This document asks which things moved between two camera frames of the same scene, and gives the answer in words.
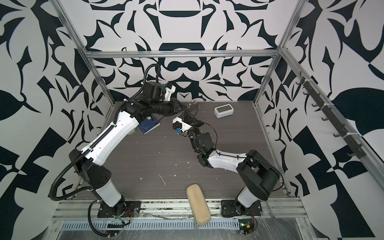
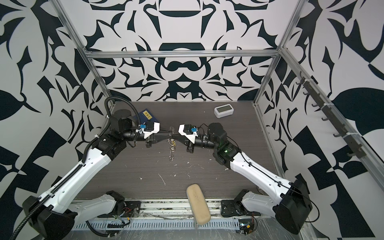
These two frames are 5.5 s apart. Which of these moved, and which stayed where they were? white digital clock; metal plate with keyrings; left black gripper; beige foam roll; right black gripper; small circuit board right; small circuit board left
Moved: right black gripper; metal plate with keyrings; left black gripper
Stayed: small circuit board right; beige foam roll; white digital clock; small circuit board left
